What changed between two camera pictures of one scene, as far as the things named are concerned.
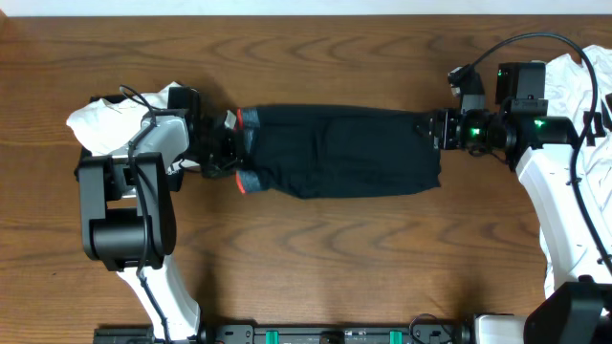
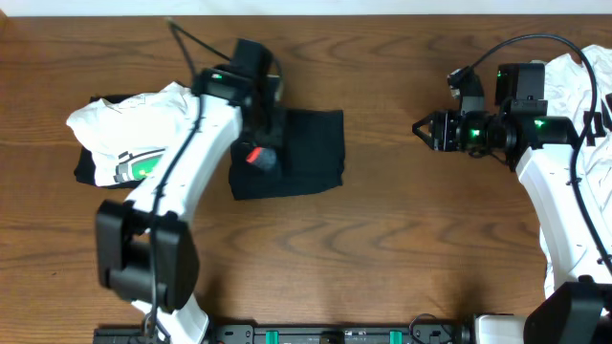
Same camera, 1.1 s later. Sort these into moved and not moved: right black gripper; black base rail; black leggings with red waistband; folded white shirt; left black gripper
Moved: left black gripper; black leggings with red waistband
Not moved: folded white shirt; right black gripper; black base rail
